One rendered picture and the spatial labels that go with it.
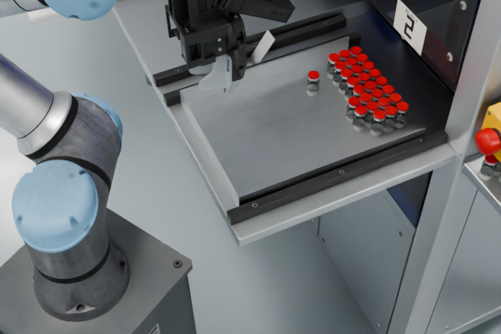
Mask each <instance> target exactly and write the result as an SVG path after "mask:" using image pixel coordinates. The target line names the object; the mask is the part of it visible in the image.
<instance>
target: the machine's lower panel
mask: <svg viewBox="0 0 501 334"><path fill-rule="evenodd" d="M307 221H308V223H309V225H310V227H311V228H312V230H313V231H314V233H315V235H316V236H318V239H319V241H320V242H321V244H322V245H323V247H324V249H325V251H326V252H327V253H328V255H329V257H330V259H331V260H332V261H333V263H334V265H335V266H336V268H337V269H338V271H339V273H340V274H341V276H342V277H343V279H344V281H345V282H346V284H347V285H348V287H349V288H350V290H351V291H352V293H353V295H354V297H355V298H356V299H357V301H358V303H359V305H360V306H361V308H362V309H363V311H364V312H365V314H366V315H367V317H368V319H369V320H370V322H371V323H372V325H373V326H374V329H375V330H376V331H377V333H378V334H388V330H389V327H390V324H391V319H392V316H393V314H394V308H395V306H396V302H397V298H398V295H399V292H400V287H401V284H402V281H403V277H404V274H405V270H406V266H407V263H408V260H409V255H410V252H411V249H412V245H413V241H414V238H415V234H416V231H417V228H418V227H415V226H414V225H413V224H412V223H411V222H410V220H409V219H408V217H407V216H406V214H405V213H404V212H403V211H402V210H401V208H400V206H399V205H398V204H397V202H396V201H395V200H394V199H393V197H392V196H391V194H390V193H389V192H388V190H387V189H384V190H382V191H380V192H377V193H374V194H372V195H369V196H367V197H365V198H362V199H359V200H357V201H354V202H352V203H350V204H347V205H344V206H342V207H339V208H337V209H334V210H331V211H329V212H326V213H324V214H322V215H319V216H316V217H314V218H311V219H309V220H307ZM498 315H501V216H500V214H499V213H498V212H497V211H496V210H495V209H494V208H493V207H492V205H491V204H490V203H489V202H488V200H487V199H486V198H485V197H484V196H483V194H482V193H481V192H480V191H479V190H478V189H477V190H476V194H475V196H474V199H473V202H472V204H471V207H470V210H469V213H468V215H467V218H466V221H465V223H464V226H463V229H462V232H461V235H460V237H459V241H458V243H457V245H456V249H455V251H454V254H453V258H452V259H451V262H450V265H449V268H448V270H447V273H446V276H445V278H444V281H443V284H442V287H441V290H440V292H439V295H438V298H437V300H436V303H435V306H434V309H433V311H432V314H431V317H430V319H429V323H428V325H427V328H426V331H425V333H424V334H460V333H462V332H465V331H467V330H469V329H471V328H473V327H475V326H477V325H479V324H482V323H484V322H486V321H488V320H490V319H492V318H494V317H496V316H498Z"/></svg>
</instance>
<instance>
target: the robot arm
mask: <svg viewBox="0 0 501 334"><path fill-rule="evenodd" d="M116 1H117V0H0V18H2V17H6V16H12V15H16V14H20V13H27V12H31V11H35V10H42V9H45V8H49V7H50V8H51V9H52V10H54V11H55V12H57V13H59V14H60V15H62V16H65V17H66V18H69V19H70V18H76V19H80V20H81V21H88V20H93V19H97V18H100V17H102V16H104V15H105V14H106V13H108V12H109V11H110V10H111V9H112V8H113V6H114V4H115V3H116ZM295 8H296V7H295V6H294V5H293V4H292V3H291V1H290V0H168V4H167V5H165V10H166V21H167V27H168V37H169V38H172V37H177V38H178V40H180V44H181V51H182V54H181V56H182V58H183V59H184V60H185V62H186V64H187V69H188V70H189V72H190V73H191V74H193V75H204V74H208V75H206V76H205V77H204V78H202V79H201V80H200V81H199V84H198V86H199V88H200V89H201V90H211V89H221V88H223V90H224V92H225V94H226V95H229V94H231V93H232V92H233V91H234V90H235V89H236V87H237V86H238V85H239V83H240V81H241V79H242V78H243V77H244V75H245V70H246V67H247V55H246V33H245V24H244V22H243V20H242V18H241V16H240V15H239V14H244V15H248V16H255V17H259V18H262V19H269V20H273V21H277V22H284V23H287V21H288V20H289V18H290V16H291V15H292V13H293V12H294V9H295ZM169 16H170V17H171V19H172V20H173V22H174V24H175V25H176V28H174V29H171V25H170V18H169ZM0 127H2V128H3V129H5V130H6V131H7V132H9V133H10V134H12V135H13V136H15V137H16V141H17V148H18V151H19V152H20V153H21V154H23V155H24V156H26V157H27V158H28V159H30V160H32V161H33V162H35V163H36V165H35V166H34V167H33V171H32V172H30V173H29V172H26V173H25V174H24V175H23V176H22V177H21V179H20V180H19V182H18V183H17V184H16V187H15V189H14V191H13V196H12V201H11V207H12V213H13V220H14V224H15V226H16V229H17V231H18V233H19V235H20V236H21V238H22V239H23V241H24V243H25V245H26V247H27V249H28V252H29V254H30V255H31V258H32V260H33V262H34V264H35V267H34V272H33V279H32V282H33V288H34V294H35V295H36V297H37V300H38V301H39V303H40V305H41V307H42V308H43V309H44V310H45V311H46V312H47V313H48V314H49V315H51V316H53V317H55V318H57V319H60V320H62V321H70V322H79V321H88V320H91V319H93V318H97V317H99V316H101V315H103V314H104V313H106V312H108V311H110V310H111V309H112V308H113V307H114V306H115V305H116V304H117V303H118V302H119V301H120V300H121V299H122V297H123V295H124V294H125V292H126V290H127V286H128V283H129V279H130V269H129V265H128V263H127V258H126V256H125V253H124V251H123V250H122V249H121V247H120V246H119V245H118V244H117V243H116V242H115V241H114V240H112V239H111V238H110V237H109V236H108V233H107V228H106V226H105V223H104V215H105V211H106V207H107V202H108V198H109V194H110V189H111V186H112V182H113V176H114V173H115V169H116V163H117V160H118V157H119V155H120V152H121V149H122V134H123V128H122V122H121V119H120V118H119V115H118V114H117V112H116V111H115V110H114V109H113V108H112V107H111V106H110V105H109V104H108V103H107V102H106V101H104V100H102V99H101V98H99V97H97V96H94V95H91V96H90V97H89V96H86V93H82V92H75V93H71V94H70V93H69V92H67V91H65V90H62V91H56V92H51V91H50V90H49V89H47V88H46V87H44V86H43V85H42V84H41V83H39V82H38V81H37V80H35V79H34V78H32V77H31V76H30V75H29V74H28V73H26V72H25V71H23V70H22V69H20V68H19V67H18V66H17V65H16V64H15V63H13V62H12V61H10V60H9V59H7V58H6V57H5V56H4V55H3V54H1V53H0Z"/></svg>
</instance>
